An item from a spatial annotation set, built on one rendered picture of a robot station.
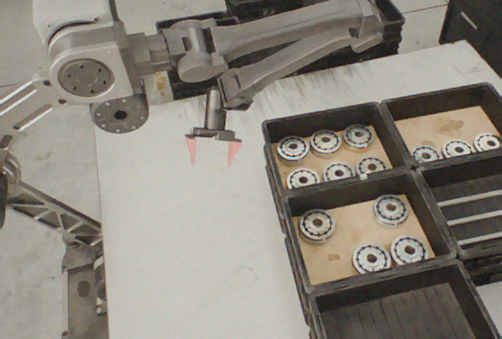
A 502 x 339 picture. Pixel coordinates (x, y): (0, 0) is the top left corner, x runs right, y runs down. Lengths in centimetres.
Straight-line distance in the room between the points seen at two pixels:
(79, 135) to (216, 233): 159
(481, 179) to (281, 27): 90
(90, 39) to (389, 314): 94
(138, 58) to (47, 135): 216
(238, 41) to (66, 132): 218
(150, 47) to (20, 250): 182
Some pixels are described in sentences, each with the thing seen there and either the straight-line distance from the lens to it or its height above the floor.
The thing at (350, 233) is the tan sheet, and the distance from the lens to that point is 149.
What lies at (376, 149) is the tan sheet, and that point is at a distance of 170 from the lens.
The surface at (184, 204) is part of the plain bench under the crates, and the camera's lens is 174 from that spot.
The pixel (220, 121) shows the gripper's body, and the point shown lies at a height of 113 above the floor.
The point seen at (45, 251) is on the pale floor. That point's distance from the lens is 268.
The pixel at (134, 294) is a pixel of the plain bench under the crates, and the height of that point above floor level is 70.
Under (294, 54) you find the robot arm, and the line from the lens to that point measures 121.
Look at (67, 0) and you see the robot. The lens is 112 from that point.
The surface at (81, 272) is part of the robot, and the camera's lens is 226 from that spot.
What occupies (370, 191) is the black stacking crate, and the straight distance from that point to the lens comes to 152.
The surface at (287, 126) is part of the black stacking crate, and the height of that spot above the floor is 90.
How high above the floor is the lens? 208
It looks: 48 degrees down
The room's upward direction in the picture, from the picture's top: 1 degrees clockwise
